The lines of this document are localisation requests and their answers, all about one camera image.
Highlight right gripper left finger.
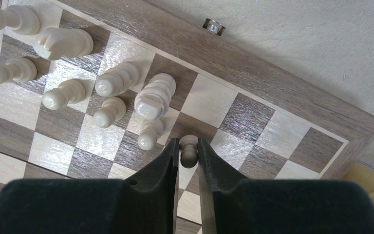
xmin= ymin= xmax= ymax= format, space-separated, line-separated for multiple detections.
xmin=0 ymin=138 xmax=179 ymax=234

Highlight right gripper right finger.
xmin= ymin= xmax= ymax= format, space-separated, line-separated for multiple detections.
xmin=198 ymin=138 xmax=374 ymax=234

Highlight light pawn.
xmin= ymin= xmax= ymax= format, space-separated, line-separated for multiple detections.
xmin=179 ymin=135 xmax=198 ymax=168

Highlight wooden chess board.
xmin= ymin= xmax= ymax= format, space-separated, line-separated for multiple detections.
xmin=0 ymin=0 xmax=374 ymax=234

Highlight metal board clasp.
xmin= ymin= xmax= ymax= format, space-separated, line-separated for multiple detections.
xmin=203 ymin=18 xmax=225 ymax=36

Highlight light pieces on board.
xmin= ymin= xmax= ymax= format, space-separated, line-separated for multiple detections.
xmin=0 ymin=11 xmax=182 ymax=160

